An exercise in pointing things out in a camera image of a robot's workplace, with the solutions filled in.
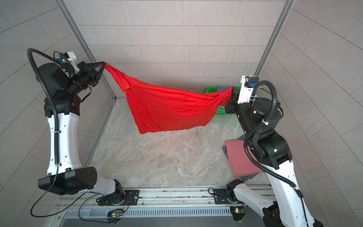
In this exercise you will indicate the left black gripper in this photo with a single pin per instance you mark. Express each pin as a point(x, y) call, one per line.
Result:
point(85, 71)

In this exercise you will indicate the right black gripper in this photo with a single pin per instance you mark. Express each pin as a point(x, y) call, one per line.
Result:
point(233, 101)

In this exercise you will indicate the red t-shirt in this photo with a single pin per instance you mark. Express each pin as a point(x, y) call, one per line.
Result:
point(157, 109)

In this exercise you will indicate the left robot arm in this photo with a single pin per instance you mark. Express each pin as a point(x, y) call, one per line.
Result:
point(62, 80)

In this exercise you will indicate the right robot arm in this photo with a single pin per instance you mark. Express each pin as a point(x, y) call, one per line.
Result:
point(258, 111)

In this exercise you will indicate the purple t-shirt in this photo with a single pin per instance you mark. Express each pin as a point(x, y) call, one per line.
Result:
point(221, 89)

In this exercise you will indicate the green plastic basket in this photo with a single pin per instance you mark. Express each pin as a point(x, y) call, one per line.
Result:
point(220, 109)

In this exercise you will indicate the pink folded t-shirt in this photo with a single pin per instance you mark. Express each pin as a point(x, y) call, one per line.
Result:
point(239, 159)

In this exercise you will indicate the right circuit board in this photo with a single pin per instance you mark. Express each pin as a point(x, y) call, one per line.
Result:
point(238, 213)

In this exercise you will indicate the circuit board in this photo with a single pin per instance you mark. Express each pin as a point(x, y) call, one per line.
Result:
point(238, 213)
point(118, 213)

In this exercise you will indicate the ventilation grille strip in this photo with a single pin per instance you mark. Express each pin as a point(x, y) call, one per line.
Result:
point(153, 212)

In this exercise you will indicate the left circuit board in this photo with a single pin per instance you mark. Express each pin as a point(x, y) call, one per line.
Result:
point(118, 213)

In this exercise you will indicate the left corner metal post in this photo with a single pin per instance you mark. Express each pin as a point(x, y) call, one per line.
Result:
point(66, 14)

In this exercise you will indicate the corner metal post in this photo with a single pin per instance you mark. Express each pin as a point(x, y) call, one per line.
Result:
point(66, 14)
point(274, 36)

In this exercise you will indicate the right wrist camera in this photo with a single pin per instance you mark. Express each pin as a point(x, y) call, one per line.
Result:
point(248, 84)

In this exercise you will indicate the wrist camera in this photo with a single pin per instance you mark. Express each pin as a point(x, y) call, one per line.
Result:
point(69, 59)
point(248, 84)

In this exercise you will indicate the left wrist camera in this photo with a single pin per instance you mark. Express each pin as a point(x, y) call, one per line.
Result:
point(69, 59)

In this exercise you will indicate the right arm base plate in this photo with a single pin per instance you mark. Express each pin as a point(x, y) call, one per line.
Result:
point(220, 195)

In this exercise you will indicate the right corner metal post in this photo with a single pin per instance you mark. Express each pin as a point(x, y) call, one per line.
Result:
point(274, 36)

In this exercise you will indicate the aluminium mounting rail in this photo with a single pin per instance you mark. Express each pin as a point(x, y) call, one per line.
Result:
point(167, 196)

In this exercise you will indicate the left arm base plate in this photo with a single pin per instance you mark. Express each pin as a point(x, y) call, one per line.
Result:
point(130, 196)

